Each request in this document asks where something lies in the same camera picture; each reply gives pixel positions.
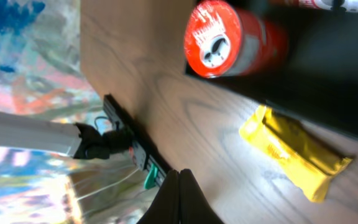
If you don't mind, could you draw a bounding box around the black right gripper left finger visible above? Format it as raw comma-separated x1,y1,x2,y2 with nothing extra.
137,170,180,224

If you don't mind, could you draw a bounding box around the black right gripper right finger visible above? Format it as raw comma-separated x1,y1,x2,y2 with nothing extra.
179,169,223,224

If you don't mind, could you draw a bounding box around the yellow snack packet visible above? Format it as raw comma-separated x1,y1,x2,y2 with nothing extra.
239,105,352,203

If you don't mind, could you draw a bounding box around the red Pringles can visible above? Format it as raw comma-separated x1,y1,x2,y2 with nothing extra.
183,1,289,78

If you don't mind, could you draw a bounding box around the black gift box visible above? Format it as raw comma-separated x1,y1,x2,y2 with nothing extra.
185,0,358,144

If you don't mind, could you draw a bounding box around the brown Pringles can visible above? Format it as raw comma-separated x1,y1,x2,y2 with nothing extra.
269,0,358,13

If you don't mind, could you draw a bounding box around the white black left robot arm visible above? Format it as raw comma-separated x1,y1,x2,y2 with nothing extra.
0,112,133,160

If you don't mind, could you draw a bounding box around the black mounting rail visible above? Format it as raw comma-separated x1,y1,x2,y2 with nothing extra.
103,95,171,189

